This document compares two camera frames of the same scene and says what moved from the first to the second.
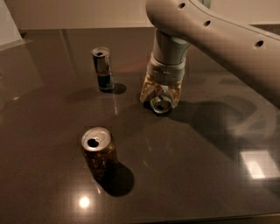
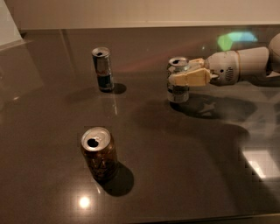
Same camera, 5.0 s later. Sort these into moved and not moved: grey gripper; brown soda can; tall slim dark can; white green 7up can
Moved: grey gripper; white green 7up can
Not moved: brown soda can; tall slim dark can
